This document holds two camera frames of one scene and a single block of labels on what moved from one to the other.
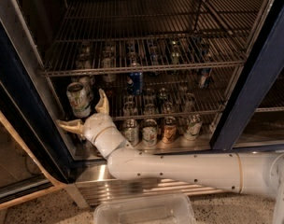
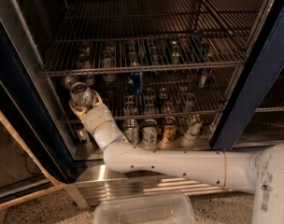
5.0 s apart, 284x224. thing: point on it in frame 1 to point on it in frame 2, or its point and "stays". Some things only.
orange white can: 149,133 stays
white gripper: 95,126 to 94,117
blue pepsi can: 136,78 stays
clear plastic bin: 172,208 stays
